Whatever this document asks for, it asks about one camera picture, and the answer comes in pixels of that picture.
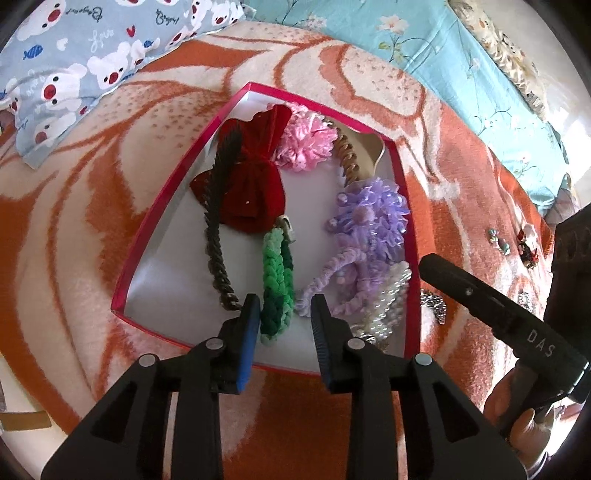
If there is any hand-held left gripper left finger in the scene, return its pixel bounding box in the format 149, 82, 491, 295
41, 294, 262, 480

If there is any pearl hair tie with crown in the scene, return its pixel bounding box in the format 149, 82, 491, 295
353, 261, 413, 352

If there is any beige patterned pillow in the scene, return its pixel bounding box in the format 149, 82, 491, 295
450, 0, 550, 116

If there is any pink lace flower hair tie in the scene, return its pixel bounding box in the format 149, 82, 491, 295
272, 102, 339, 172

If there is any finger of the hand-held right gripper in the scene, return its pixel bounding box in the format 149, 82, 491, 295
419, 254, 519, 331
547, 215, 591, 356

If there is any blue bear print pillow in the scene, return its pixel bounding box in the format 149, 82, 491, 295
0, 0, 245, 171

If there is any orange and cream blanket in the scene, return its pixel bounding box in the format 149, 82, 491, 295
0, 23, 568, 480

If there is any silver chain bracelet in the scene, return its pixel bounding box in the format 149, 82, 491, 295
203, 203, 243, 312

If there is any red and black hair clip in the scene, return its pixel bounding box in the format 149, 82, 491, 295
516, 225, 542, 268

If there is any gold hair clip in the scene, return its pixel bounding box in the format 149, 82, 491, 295
330, 122, 386, 183

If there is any purple scrunchie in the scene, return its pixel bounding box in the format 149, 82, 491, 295
294, 247, 393, 319

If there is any pastel bead hair clip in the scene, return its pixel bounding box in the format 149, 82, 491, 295
487, 228, 511, 254

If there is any purple lace flower hair tie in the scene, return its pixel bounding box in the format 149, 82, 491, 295
325, 178, 411, 264

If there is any red box with white inside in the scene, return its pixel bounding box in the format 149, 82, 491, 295
111, 82, 423, 376

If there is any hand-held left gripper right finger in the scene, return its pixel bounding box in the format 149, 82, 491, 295
310, 294, 511, 480

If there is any person's right hand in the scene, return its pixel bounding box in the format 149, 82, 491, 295
484, 364, 561, 469

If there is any green braided bracelet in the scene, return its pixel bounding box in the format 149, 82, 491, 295
259, 215, 296, 344

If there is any yellow wooden bar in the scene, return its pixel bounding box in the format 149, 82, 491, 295
0, 411, 49, 432

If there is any red velvet bow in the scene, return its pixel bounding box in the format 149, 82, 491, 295
189, 104, 293, 236

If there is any crystal bead bracelet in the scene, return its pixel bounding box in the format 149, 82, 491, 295
420, 288, 448, 324

